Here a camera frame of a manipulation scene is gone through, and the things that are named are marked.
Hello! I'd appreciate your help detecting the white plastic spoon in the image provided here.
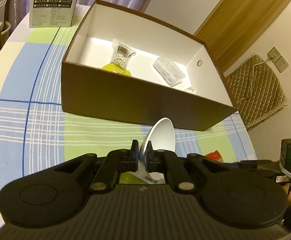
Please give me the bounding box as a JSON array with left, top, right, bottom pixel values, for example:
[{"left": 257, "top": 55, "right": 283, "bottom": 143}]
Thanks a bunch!
[{"left": 138, "top": 118, "right": 175, "bottom": 173}]

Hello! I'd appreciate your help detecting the red snack packet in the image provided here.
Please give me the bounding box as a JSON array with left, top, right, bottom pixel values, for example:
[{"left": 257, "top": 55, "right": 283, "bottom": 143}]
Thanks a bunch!
[{"left": 205, "top": 150, "right": 224, "bottom": 163}]

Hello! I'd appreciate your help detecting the white pill bottle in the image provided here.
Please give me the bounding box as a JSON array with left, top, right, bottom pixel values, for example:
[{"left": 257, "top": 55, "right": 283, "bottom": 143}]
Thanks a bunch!
[{"left": 184, "top": 86, "right": 196, "bottom": 94}]

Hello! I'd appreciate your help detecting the clear plastic case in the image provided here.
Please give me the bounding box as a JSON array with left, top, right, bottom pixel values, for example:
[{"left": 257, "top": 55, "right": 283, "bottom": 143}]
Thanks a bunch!
[{"left": 152, "top": 57, "right": 185, "bottom": 87}]

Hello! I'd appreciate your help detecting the yellow plastic packet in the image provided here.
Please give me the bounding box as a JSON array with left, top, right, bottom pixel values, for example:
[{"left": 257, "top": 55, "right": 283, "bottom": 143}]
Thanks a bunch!
[{"left": 101, "top": 63, "right": 131, "bottom": 76}]

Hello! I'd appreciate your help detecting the white cosmetic tube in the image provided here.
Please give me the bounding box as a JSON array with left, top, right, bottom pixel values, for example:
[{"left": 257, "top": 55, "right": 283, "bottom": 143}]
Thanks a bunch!
[{"left": 130, "top": 171, "right": 165, "bottom": 185}]

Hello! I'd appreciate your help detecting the brown quilted mat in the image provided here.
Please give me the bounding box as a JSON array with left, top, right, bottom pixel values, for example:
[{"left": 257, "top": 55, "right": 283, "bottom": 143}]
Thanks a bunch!
[{"left": 226, "top": 54, "right": 288, "bottom": 130}]

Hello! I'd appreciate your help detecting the brown cardboard storage box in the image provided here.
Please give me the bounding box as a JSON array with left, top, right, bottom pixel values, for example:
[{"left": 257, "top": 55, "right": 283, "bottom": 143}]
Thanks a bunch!
[{"left": 61, "top": 0, "right": 237, "bottom": 131}]

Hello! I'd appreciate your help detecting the checked blue green tablecloth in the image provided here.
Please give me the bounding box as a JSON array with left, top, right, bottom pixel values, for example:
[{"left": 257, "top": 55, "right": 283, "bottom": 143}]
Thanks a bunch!
[{"left": 0, "top": 3, "right": 257, "bottom": 230}]

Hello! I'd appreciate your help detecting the brown wooden door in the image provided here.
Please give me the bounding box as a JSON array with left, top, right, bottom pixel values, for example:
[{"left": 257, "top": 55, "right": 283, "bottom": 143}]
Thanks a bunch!
[{"left": 194, "top": 0, "right": 291, "bottom": 73}]

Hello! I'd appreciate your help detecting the white product carton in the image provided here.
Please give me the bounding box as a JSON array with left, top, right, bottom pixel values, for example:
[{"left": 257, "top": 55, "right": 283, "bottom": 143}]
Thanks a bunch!
[{"left": 29, "top": 0, "right": 77, "bottom": 28}]

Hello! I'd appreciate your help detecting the camera box with green light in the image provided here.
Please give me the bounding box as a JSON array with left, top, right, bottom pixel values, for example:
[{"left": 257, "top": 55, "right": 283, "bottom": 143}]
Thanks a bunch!
[{"left": 279, "top": 139, "right": 291, "bottom": 175}]

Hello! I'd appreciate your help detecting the double wall socket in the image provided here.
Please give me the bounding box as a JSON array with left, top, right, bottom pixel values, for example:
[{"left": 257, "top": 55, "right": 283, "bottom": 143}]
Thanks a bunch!
[{"left": 267, "top": 47, "right": 289, "bottom": 73}]

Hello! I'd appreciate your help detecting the white power cable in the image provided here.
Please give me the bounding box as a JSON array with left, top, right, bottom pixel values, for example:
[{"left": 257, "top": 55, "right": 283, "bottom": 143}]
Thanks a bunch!
[{"left": 236, "top": 57, "right": 271, "bottom": 104}]

